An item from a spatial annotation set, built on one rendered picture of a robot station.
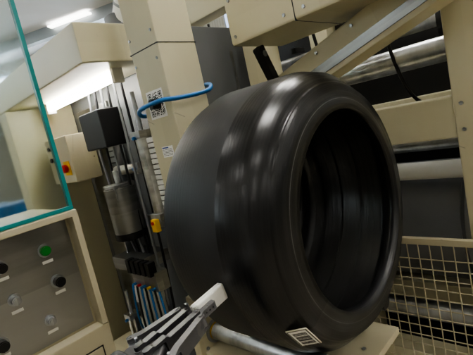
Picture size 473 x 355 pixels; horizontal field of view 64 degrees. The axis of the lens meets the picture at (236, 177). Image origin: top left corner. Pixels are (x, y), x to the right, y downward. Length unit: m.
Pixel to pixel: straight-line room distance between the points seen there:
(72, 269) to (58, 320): 0.15
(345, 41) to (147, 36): 0.53
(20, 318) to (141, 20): 0.88
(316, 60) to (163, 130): 0.49
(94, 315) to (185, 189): 0.74
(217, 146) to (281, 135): 0.12
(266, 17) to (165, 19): 0.27
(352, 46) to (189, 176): 0.61
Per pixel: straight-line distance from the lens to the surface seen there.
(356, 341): 1.11
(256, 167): 0.63
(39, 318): 1.30
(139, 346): 0.64
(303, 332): 0.72
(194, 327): 0.63
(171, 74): 1.03
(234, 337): 1.00
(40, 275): 1.28
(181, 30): 1.10
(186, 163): 0.74
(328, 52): 1.17
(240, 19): 1.18
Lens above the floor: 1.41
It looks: 8 degrees down
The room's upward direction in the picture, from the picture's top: 13 degrees counter-clockwise
